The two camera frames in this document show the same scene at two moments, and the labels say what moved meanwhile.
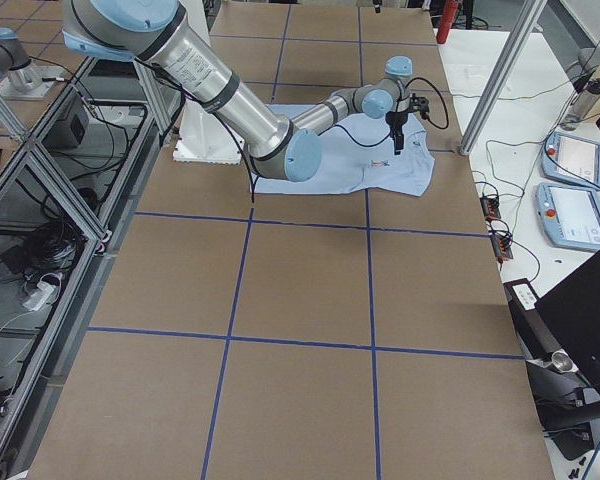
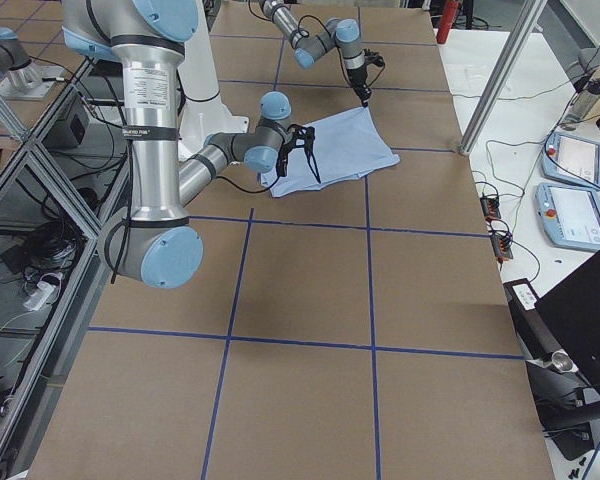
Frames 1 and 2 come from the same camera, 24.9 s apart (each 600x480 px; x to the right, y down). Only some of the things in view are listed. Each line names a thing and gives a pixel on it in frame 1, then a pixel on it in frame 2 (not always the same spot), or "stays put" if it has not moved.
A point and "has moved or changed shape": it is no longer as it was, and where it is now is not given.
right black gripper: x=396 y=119 to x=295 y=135
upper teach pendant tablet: x=574 y=160 stays put
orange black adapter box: x=490 y=206 stays put
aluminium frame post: x=502 y=76 stays put
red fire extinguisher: x=446 y=21 stays put
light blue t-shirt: x=358 y=157 has moved or changed shape
